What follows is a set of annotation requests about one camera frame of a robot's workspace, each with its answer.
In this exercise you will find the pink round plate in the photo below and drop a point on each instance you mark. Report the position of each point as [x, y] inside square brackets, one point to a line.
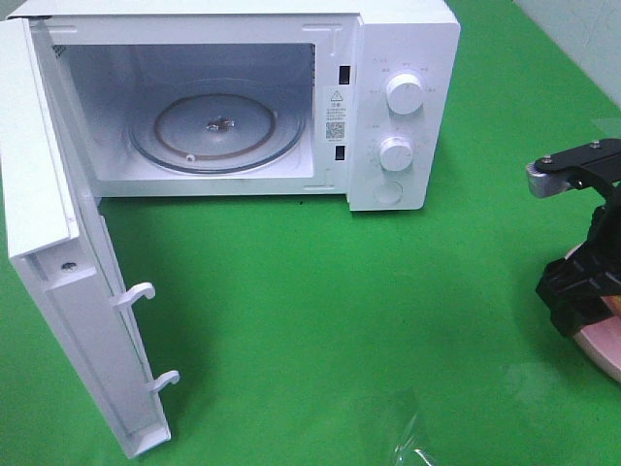
[600, 341]

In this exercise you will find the white lower timer knob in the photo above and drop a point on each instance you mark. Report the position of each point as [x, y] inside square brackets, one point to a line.
[395, 154]

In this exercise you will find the burger with lettuce and cheese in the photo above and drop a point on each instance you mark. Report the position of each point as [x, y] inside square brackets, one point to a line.
[613, 303]

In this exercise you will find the white microwave oven body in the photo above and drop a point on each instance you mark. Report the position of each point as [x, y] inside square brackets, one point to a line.
[344, 51]

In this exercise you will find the round white door release button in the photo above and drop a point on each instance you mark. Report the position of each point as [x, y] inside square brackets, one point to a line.
[388, 193]

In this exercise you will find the white microwave door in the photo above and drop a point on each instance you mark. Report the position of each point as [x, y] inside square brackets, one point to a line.
[59, 243]

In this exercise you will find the white upper power knob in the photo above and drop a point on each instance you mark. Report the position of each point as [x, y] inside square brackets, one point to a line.
[404, 93]

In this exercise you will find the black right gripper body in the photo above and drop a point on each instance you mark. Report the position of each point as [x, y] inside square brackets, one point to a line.
[604, 218]

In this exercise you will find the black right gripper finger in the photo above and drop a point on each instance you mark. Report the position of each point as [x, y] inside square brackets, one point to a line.
[574, 287]

